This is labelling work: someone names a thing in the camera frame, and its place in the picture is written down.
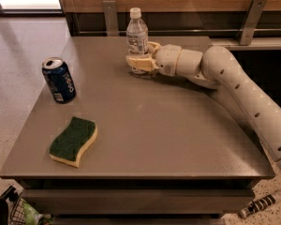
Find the cream white gripper body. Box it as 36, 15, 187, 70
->
155, 45, 182, 77

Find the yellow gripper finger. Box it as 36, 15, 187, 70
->
126, 54, 158, 72
148, 41, 161, 54

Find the clear plastic water bottle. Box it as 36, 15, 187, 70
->
126, 7, 150, 77

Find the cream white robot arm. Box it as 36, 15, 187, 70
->
126, 42, 281, 171

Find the blue Pepsi soda can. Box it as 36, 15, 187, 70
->
42, 57, 76, 104

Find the green and yellow sponge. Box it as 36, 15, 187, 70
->
49, 116, 98, 168

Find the grey table drawer front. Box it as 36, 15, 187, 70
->
22, 189, 254, 215

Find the black white striped tool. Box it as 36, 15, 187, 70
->
239, 189, 281, 219

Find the left metal wall bracket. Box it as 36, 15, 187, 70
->
103, 0, 119, 37

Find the metal wall bracket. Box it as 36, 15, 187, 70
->
103, 0, 119, 37
239, 0, 268, 46

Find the right metal wall bracket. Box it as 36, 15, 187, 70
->
239, 0, 268, 46

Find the wire basket with green bag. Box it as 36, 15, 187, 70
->
9, 198, 53, 225

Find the black handle object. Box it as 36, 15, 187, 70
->
0, 186, 19, 225

